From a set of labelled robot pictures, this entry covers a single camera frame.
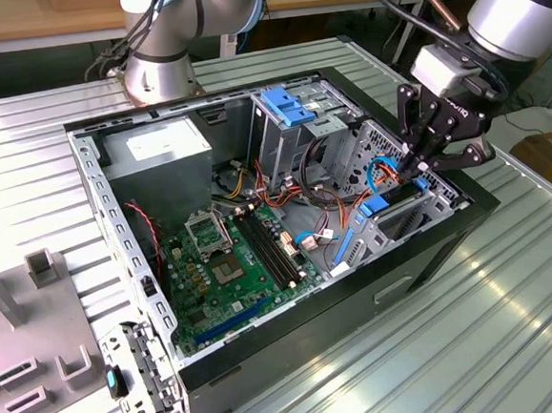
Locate black PC case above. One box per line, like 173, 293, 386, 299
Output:
59, 53, 518, 413

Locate black cable bundle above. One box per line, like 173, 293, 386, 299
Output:
78, 0, 176, 85

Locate blue expansion slot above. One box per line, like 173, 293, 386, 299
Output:
191, 296, 273, 347

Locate blue drive latch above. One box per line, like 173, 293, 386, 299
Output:
260, 84, 317, 129

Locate green motherboard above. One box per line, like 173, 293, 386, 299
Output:
154, 197, 329, 355

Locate metal optical drive cage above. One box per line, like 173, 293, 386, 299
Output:
242, 77, 369, 193

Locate red black fan wire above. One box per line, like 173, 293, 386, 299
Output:
122, 199, 166, 282

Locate short blue board wire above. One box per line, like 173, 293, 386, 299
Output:
293, 227, 340, 254

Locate metal socket cover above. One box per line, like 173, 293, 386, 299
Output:
183, 209, 236, 261

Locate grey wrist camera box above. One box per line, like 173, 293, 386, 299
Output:
408, 40, 483, 99

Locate orange power wire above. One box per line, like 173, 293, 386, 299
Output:
377, 160, 409, 183

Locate black RAM slot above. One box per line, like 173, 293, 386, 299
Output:
246, 203, 307, 287
235, 210, 291, 296

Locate CPU socket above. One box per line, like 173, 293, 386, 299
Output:
207, 250, 245, 288

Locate wooden desk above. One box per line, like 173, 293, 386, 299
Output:
0, 0, 486, 52

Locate grey parts rack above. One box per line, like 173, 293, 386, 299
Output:
0, 230, 107, 413

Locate grey power supply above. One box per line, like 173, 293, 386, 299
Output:
98, 114, 220, 235

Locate grey expansion bracket latch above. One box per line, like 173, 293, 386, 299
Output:
96, 317, 186, 413

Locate yellow black wire bundle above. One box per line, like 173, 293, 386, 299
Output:
209, 158, 257, 203

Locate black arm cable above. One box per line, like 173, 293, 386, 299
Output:
364, 0, 510, 110

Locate metal disk bay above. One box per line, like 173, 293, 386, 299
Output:
324, 172, 468, 278

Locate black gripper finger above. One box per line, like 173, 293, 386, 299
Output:
417, 134, 498, 175
393, 80, 460, 175

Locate black blue latch tab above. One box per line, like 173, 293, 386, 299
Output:
104, 363, 130, 401

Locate orange red wire bundle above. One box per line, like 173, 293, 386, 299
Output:
252, 150, 383, 228

